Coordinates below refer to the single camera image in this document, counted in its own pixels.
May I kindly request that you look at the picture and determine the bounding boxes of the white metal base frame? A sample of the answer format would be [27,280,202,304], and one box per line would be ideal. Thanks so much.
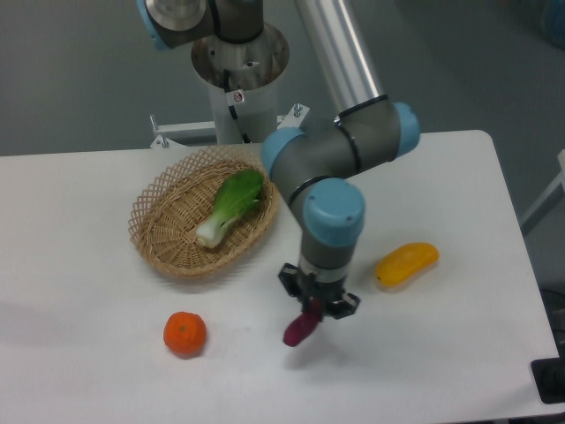
[149,102,311,148]

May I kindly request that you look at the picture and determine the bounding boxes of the yellow mango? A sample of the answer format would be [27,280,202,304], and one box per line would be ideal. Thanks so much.
[375,242,441,289]

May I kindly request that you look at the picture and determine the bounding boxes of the orange tangerine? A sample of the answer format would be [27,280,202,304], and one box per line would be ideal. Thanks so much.
[163,311,207,356]

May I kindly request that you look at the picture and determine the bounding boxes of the black box at table edge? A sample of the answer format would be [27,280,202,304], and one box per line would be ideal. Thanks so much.
[531,358,564,405]

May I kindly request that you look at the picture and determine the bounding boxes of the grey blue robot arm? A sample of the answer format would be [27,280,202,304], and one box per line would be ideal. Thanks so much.
[138,0,420,320]

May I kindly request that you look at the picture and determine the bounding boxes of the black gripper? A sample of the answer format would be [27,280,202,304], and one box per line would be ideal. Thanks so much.
[278,263,360,320]

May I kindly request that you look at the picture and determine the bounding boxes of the woven wicker basket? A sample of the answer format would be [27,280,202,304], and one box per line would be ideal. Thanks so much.
[129,145,279,279]

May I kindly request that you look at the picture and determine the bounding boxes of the purple sweet potato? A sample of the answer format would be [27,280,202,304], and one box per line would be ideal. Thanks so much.
[282,298,322,347]

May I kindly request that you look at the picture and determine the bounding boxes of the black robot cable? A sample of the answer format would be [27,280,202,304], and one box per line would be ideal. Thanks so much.
[222,69,252,145]

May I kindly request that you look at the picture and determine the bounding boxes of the green bok choy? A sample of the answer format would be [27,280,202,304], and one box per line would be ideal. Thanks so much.
[196,169,264,248]

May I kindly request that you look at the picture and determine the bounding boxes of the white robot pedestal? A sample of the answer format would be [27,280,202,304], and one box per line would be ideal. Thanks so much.
[192,23,290,145]

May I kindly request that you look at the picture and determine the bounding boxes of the white frame at right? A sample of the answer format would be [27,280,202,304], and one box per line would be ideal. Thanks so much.
[519,150,564,237]

